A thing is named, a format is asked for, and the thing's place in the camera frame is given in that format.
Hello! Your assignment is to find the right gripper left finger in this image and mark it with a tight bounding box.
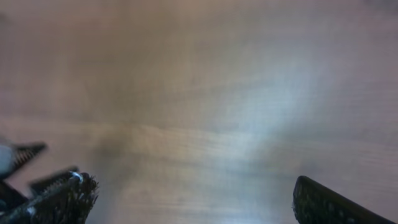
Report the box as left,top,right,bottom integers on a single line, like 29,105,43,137
1,172,99,224

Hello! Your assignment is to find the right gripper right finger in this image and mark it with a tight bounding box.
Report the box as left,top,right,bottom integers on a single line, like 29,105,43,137
292,175,394,224

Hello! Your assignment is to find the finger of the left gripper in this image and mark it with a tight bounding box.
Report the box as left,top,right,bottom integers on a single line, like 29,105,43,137
29,166,79,195
12,142,47,171

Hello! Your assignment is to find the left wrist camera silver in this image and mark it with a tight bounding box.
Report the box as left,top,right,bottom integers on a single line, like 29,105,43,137
0,138,16,179

